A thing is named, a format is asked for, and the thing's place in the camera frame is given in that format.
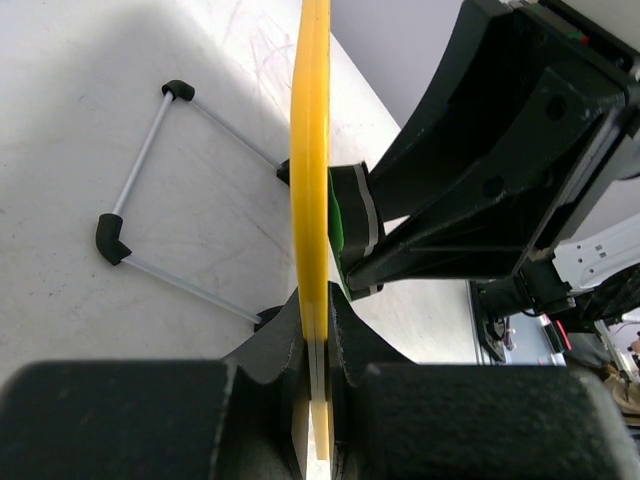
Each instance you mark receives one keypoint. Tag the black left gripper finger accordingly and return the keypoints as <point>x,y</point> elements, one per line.
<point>243,416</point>
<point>450,237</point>
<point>488,78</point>
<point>396,419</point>

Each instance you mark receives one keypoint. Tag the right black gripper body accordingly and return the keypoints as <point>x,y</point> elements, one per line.
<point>574,132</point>

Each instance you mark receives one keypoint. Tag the black felt whiteboard eraser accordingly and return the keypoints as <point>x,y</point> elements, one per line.
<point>355,227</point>

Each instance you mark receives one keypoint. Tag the yellow framed whiteboard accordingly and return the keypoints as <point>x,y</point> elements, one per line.
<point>309,155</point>

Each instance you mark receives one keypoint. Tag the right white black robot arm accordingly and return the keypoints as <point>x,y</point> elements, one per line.
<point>575,285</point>

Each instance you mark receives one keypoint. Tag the silver wire whiteboard stand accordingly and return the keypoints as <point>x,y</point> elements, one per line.
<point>203,210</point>

